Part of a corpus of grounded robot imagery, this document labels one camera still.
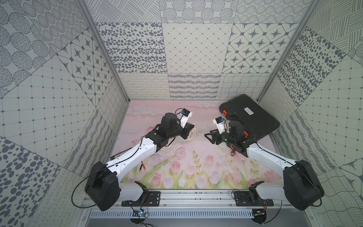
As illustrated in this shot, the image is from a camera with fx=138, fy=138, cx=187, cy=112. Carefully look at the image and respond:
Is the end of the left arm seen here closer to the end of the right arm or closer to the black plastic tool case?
the end of the right arm

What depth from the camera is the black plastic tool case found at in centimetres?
95

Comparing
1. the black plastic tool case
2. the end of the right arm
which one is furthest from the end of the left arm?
the black plastic tool case
